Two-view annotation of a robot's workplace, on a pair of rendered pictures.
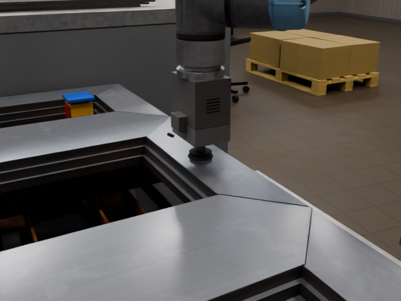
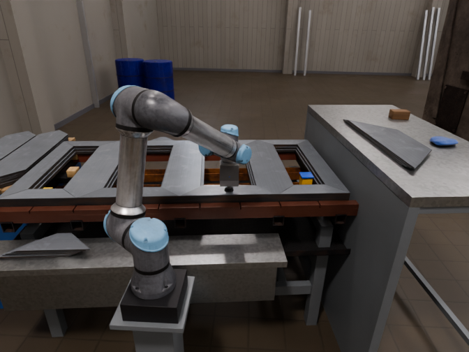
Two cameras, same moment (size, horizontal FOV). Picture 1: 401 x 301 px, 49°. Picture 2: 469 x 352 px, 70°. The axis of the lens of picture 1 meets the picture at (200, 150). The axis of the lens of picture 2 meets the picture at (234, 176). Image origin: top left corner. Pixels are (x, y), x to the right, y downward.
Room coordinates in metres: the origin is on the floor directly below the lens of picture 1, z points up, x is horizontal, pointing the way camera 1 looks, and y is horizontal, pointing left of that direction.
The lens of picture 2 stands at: (1.26, -1.23, 1.58)
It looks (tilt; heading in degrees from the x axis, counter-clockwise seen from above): 25 degrees down; 114
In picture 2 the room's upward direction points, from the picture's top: 1 degrees clockwise
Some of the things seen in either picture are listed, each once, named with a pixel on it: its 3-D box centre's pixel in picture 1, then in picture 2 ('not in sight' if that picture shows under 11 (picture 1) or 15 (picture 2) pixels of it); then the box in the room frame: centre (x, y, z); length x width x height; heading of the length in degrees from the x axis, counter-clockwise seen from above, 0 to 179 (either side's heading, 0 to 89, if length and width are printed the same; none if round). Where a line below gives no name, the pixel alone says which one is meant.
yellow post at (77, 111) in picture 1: (82, 141); (303, 193); (0.98, 0.28, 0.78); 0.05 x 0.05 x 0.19; 28
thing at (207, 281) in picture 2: not in sight; (139, 274); (0.37, -0.30, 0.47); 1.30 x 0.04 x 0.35; 28
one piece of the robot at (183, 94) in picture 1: (193, 103); (229, 170); (0.69, 0.01, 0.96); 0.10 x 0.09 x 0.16; 118
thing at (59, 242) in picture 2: not in sight; (47, 244); (0.08, -0.51, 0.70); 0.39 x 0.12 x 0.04; 28
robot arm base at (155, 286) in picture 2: not in sight; (153, 272); (0.66, -0.54, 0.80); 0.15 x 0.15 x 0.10
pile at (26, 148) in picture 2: not in sight; (15, 154); (-0.68, -0.09, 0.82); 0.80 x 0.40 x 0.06; 118
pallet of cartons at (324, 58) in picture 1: (308, 58); not in sight; (4.98, -1.21, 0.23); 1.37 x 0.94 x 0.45; 22
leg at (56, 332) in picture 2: not in sight; (46, 285); (-0.12, -0.45, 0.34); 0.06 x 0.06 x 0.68; 28
